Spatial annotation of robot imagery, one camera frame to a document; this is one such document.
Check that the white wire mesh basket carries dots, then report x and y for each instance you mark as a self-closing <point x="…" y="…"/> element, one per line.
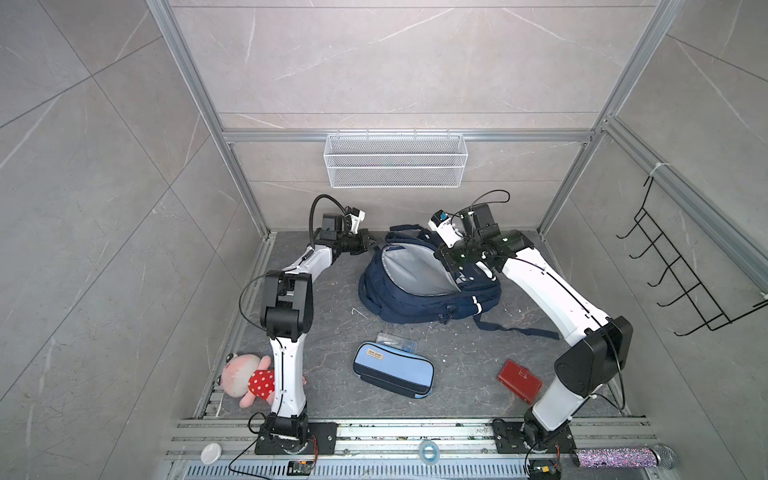
<point x="404" y="160"/>

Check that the clear tape roll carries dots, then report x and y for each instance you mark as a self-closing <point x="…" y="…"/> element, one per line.
<point x="429" y="452"/>

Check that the red wallet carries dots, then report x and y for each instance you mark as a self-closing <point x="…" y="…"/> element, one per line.
<point x="521" y="381"/>

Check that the pink plush doll red dress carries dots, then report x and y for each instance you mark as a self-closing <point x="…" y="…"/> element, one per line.
<point x="246" y="379"/>

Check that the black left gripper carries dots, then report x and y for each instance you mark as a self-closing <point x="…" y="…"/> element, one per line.
<point x="362" y="240"/>

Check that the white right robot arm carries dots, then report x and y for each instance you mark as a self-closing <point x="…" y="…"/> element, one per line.
<point x="598" y="343"/>

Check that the white round cap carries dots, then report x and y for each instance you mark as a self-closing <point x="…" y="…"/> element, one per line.
<point x="211" y="453"/>

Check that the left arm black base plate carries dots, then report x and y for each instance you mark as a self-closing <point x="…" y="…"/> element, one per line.
<point x="321" y="438"/>

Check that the light blue pencil case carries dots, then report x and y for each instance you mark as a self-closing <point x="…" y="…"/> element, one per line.
<point x="394" y="370"/>

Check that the clear plastic eraser box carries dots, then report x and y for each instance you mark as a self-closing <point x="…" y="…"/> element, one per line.
<point x="396" y="342"/>

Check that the glittery purple tube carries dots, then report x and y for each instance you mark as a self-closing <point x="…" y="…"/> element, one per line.
<point x="641" y="457"/>

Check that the black wire hook rack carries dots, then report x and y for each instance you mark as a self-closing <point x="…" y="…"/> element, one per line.
<point x="710" y="314"/>

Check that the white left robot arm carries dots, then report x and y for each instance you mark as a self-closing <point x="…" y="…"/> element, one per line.
<point x="287" y="315"/>

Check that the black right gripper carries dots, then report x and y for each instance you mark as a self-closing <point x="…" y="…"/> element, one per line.
<point x="446" y="255"/>

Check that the aluminium rail frame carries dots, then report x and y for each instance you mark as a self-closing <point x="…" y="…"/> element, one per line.
<point x="388" y="449"/>

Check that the navy blue student backpack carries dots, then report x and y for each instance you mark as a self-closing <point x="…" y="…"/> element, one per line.
<point x="405" y="284"/>

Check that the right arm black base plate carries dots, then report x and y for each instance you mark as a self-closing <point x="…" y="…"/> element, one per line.
<point x="507" y="437"/>

